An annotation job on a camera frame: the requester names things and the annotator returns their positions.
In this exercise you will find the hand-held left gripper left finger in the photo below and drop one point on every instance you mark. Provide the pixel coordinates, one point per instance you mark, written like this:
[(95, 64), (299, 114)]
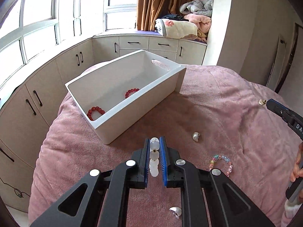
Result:
[(144, 163)]

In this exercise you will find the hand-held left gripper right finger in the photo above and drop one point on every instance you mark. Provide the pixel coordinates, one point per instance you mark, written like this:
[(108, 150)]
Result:
[(162, 163)]

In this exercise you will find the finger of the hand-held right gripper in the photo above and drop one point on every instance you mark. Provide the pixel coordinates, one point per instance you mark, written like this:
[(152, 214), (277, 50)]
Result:
[(275, 106)]

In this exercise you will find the gold shell earring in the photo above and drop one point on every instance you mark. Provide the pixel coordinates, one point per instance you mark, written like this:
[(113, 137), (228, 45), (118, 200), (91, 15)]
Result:
[(261, 102)]

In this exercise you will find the white rectangular storage box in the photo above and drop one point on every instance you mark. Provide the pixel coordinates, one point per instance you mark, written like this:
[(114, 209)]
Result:
[(142, 104)]

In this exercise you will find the person's right forearm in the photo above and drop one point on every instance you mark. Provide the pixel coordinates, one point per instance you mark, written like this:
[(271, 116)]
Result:
[(292, 214)]

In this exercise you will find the person's right hand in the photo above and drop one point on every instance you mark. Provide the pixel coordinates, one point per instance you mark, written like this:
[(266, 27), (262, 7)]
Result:
[(295, 170)]

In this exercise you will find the pearl shell earring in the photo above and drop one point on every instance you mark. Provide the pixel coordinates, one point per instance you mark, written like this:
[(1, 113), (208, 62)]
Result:
[(196, 137)]

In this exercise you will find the beige door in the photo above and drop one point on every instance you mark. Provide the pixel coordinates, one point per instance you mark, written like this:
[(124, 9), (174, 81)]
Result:
[(279, 61)]

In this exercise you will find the silver crescent earring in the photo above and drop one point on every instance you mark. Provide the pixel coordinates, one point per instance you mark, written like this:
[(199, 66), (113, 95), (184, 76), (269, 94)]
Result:
[(174, 210)]

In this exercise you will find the yellow cloth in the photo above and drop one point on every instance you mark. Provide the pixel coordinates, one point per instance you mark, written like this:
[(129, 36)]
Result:
[(202, 36)]

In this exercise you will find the pink folded blanket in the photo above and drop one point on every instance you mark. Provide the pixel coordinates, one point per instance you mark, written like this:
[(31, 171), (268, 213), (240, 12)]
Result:
[(201, 22)]

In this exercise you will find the white flower print blanket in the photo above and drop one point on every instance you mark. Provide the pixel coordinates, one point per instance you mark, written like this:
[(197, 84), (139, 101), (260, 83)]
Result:
[(177, 29)]

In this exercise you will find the grey crumpled blanket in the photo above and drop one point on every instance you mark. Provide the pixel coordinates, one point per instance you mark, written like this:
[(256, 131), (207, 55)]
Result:
[(197, 7)]

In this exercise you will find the beige window cabinet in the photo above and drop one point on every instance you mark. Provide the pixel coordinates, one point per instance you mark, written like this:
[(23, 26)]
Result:
[(47, 80)]

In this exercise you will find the purple seat cushion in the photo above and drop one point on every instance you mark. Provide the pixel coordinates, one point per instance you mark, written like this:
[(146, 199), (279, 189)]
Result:
[(146, 32)]

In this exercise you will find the dark cloth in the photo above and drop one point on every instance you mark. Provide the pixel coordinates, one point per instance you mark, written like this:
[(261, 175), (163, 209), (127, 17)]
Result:
[(174, 17)]

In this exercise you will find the brown curtain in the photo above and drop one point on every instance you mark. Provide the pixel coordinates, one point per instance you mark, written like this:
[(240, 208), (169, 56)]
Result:
[(163, 2)]

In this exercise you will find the white framed window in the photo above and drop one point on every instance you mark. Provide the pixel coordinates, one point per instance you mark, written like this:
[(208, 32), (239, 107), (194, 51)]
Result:
[(71, 9)]

